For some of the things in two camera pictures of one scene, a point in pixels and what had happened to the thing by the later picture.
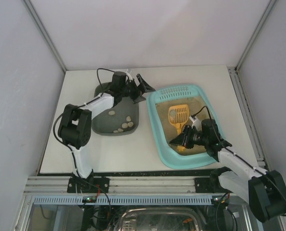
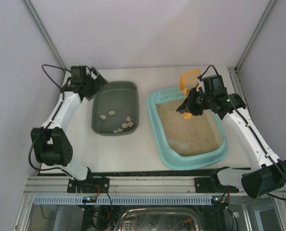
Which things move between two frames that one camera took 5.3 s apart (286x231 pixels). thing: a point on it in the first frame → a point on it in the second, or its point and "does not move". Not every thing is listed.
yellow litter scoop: (178, 116) → (188, 80)
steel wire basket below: (160, 219) does not move
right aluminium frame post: (256, 31) does not move
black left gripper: (138, 89) → (92, 83)
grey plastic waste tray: (122, 120) does not move
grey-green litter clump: (173, 113) → (102, 117)
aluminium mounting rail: (58, 186) does not move
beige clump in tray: (124, 125) does not move
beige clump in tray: (130, 124) does not move
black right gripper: (187, 137) → (191, 103)
